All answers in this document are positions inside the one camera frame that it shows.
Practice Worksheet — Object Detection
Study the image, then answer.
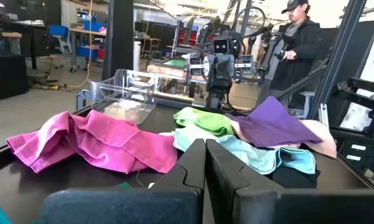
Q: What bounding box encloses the yellow hanging cable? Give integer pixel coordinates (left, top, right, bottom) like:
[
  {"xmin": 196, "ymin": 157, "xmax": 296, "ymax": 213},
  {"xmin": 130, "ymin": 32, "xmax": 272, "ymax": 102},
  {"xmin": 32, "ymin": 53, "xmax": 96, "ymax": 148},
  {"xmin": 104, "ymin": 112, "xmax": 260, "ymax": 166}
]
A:
[{"xmin": 65, "ymin": 0, "xmax": 94, "ymax": 90}]

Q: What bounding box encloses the light aqua towel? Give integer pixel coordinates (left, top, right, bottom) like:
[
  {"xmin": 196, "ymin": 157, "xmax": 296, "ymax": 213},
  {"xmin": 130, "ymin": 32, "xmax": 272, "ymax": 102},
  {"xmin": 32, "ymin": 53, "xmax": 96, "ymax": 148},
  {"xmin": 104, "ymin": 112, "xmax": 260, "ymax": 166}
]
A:
[{"xmin": 157, "ymin": 126, "xmax": 317, "ymax": 175}]

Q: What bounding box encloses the clear plastic basket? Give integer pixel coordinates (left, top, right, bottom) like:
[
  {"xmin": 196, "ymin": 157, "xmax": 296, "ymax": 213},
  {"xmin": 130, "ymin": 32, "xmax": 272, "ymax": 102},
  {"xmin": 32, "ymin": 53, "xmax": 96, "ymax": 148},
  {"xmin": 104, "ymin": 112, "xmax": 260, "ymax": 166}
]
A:
[{"xmin": 87, "ymin": 68, "xmax": 162, "ymax": 125}]

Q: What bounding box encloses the peach pink towel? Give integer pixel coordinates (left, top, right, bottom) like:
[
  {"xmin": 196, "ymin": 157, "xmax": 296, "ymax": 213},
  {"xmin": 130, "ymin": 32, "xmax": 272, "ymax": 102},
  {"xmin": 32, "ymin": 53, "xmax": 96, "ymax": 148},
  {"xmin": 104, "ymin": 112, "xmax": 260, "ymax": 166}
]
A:
[{"xmin": 228, "ymin": 119, "xmax": 338, "ymax": 159}]

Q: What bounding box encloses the navy blue towel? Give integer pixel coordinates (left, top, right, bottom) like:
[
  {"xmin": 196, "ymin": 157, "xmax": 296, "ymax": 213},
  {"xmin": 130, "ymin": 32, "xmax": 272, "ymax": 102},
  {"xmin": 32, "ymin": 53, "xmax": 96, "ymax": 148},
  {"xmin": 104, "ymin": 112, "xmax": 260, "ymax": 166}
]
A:
[{"xmin": 266, "ymin": 152, "xmax": 321, "ymax": 190}]

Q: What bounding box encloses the black square pillar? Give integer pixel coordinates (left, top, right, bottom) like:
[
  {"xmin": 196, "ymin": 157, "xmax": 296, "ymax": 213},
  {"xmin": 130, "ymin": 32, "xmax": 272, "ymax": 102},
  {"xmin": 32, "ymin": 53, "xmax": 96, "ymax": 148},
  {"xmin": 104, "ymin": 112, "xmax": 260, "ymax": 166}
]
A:
[{"xmin": 101, "ymin": 0, "xmax": 134, "ymax": 81}]

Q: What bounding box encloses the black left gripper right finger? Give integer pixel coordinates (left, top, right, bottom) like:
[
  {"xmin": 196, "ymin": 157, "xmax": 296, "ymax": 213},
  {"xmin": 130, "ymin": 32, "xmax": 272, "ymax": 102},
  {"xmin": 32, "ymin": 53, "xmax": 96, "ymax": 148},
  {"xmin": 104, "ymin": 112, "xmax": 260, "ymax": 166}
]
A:
[{"xmin": 205, "ymin": 139, "xmax": 374, "ymax": 224}]

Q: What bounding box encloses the magenta pink towel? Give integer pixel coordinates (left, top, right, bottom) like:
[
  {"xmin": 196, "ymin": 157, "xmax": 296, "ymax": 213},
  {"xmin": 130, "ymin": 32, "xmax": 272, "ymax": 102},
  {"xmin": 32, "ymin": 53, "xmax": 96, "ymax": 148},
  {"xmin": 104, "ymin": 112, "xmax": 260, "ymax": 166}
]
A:
[{"xmin": 6, "ymin": 109, "xmax": 179, "ymax": 174}]

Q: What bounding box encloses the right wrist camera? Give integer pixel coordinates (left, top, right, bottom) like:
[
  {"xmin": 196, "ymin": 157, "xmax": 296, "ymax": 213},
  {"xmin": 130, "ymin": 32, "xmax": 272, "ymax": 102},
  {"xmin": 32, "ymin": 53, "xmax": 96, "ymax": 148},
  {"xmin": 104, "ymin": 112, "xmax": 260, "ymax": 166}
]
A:
[{"xmin": 212, "ymin": 37, "xmax": 230, "ymax": 55}]

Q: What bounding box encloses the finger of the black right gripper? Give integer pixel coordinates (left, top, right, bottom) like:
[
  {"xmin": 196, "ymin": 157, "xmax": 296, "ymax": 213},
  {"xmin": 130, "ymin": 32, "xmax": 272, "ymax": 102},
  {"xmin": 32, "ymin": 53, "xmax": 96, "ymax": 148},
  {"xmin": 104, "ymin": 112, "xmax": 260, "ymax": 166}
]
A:
[
  {"xmin": 220, "ymin": 57, "xmax": 234, "ymax": 90},
  {"xmin": 208, "ymin": 57, "xmax": 222, "ymax": 90}
]

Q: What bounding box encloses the wooden workbench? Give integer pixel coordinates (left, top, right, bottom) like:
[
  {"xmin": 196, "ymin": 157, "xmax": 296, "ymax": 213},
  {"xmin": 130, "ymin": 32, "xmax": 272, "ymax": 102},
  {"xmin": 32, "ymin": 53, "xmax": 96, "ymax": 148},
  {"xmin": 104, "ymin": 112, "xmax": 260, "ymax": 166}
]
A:
[{"xmin": 68, "ymin": 27, "xmax": 106, "ymax": 72}]

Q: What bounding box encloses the black cloth-covered box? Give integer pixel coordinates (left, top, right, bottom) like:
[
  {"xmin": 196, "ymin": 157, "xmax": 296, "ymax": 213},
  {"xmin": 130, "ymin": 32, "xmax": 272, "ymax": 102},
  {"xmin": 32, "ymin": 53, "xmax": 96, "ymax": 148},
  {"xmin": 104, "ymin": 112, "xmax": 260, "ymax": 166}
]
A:
[{"xmin": 0, "ymin": 51, "xmax": 29, "ymax": 102}]

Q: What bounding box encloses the white stool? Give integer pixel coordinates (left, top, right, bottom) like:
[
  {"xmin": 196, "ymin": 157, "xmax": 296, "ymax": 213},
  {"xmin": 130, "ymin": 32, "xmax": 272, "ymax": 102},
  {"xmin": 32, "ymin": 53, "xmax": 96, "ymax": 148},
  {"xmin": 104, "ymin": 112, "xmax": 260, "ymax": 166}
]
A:
[{"xmin": 297, "ymin": 90, "xmax": 315, "ymax": 119}]

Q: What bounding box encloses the person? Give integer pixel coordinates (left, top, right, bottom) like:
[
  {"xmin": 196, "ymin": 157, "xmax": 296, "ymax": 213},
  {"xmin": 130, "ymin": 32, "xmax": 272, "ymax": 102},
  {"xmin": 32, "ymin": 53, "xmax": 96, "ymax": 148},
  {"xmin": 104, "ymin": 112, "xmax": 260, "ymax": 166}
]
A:
[{"xmin": 256, "ymin": 0, "xmax": 323, "ymax": 108}]

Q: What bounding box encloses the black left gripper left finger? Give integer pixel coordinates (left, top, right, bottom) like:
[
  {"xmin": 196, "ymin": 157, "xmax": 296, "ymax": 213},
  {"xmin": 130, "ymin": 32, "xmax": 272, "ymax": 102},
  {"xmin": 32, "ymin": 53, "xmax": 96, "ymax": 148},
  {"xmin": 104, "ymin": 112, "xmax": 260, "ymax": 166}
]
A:
[{"xmin": 42, "ymin": 139, "xmax": 206, "ymax": 224}]

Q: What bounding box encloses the purple towel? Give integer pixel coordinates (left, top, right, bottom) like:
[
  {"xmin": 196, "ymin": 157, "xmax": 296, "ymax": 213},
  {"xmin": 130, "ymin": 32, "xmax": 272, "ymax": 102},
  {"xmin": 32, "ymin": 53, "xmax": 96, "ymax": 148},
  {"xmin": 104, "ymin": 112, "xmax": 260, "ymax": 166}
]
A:
[{"xmin": 225, "ymin": 95, "xmax": 323, "ymax": 149}]

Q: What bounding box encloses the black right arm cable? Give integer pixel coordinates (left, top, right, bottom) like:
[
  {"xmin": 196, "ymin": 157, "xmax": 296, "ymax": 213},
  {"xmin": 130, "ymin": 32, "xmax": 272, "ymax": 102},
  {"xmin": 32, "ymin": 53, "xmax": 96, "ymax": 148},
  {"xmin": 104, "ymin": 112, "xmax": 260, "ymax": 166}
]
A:
[{"xmin": 231, "ymin": 6, "xmax": 268, "ymax": 43}]

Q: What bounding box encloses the lime green towel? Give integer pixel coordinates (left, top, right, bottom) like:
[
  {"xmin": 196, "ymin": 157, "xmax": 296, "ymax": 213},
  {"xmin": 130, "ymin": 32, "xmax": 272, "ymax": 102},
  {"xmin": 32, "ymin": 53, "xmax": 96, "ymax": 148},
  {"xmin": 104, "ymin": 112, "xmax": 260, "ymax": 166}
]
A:
[{"xmin": 173, "ymin": 106, "xmax": 236, "ymax": 138}]

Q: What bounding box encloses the person's hand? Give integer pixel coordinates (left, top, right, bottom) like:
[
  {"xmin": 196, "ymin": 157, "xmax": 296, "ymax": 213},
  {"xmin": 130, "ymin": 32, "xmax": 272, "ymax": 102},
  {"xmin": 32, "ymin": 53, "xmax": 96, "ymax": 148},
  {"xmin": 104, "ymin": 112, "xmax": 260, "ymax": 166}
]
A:
[{"xmin": 283, "ymin": 49, "xmax": 298, "ymax": 62}]

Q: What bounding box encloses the black aluminium rig frame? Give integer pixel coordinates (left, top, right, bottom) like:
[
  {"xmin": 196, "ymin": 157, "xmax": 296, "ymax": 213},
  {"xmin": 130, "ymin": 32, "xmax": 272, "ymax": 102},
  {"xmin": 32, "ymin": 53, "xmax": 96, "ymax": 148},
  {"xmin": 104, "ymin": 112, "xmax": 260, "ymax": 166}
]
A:
[{"xmin": 275, "ymin": 0, "xmax": 374, "ymax": 187}]

